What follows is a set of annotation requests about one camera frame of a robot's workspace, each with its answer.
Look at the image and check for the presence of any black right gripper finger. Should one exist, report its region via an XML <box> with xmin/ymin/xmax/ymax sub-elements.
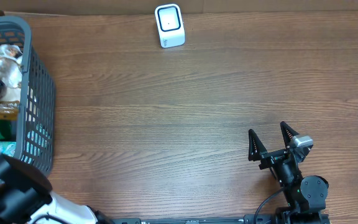
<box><xmin>248</xmin><ymin>129</ymin><xmax>267</xmax><ymax>161</ymax></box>
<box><xmin>280</xmin><ymin>121</ymin><xmax>299</xmax><ymax>147</ymax></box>

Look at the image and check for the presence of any teal tissue pack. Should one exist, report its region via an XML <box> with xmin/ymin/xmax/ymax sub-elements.
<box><xmin>0</xmin><ymin>141</ymin><xmax>16</xmax><ymax>157</ymax></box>

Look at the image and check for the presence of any brown snack pouch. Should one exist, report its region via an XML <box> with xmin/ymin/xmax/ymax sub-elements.
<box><xmin>0</xmin><ymin>44</ymin><xmax>23</xmax><ymax>120</ymax></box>

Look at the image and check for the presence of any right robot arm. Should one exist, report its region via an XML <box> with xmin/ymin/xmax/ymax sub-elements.
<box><xmin>244</xmin><ymin>121</ymin><xmax>330</xmax><ymax>224</ymax></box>

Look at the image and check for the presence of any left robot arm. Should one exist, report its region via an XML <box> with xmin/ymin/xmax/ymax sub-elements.
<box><xmin>0</xmin><ymin>153</ymin><xmax>113</xmax><ymax>224</ymax></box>

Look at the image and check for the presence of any white barcode scanner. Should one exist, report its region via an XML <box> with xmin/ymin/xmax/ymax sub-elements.
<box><xmin>155</xmin><ymin>3</ymin><xmax>186</xmax><ymax>49</ymax></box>

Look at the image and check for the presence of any grey plastic basket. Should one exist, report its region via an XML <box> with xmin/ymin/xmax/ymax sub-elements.
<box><xmin>0</xmin><ymin>16</ymin><xmax>56</xmax><ymax>176</ymax></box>

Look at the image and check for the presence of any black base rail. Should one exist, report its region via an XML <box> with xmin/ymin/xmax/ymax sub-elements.
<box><xmin>110</xmin><ymin>213</ymin><xmax>279</xmax><ymax>224</ymax></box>

